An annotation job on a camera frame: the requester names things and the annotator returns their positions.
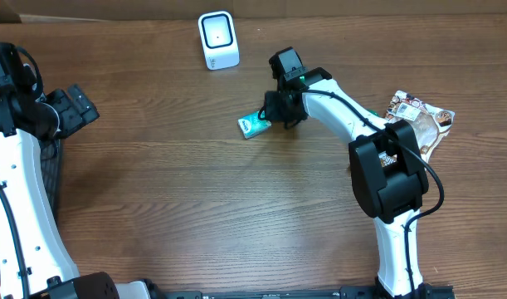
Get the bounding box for teal white tissue pack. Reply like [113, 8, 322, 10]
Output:
[237, 111, 271, 139]

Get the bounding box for clear bag beige contents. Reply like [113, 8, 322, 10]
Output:
[384, 91, 455, 163]

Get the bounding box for green lid jar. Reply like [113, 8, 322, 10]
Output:
[368, 110, 380, 117]

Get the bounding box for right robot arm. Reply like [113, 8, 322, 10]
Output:
[259, 47, 432, 298]

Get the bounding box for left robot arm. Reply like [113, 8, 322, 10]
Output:
[0, 42, 157, 298]

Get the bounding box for white barcode scanner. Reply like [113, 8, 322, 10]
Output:
[197, 11, 240, 71]

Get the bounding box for grey plastic mesh basket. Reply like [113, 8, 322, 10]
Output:
[39, 140, 63, 222]

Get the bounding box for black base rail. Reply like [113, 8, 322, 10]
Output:
[163, 284, 456, 299]

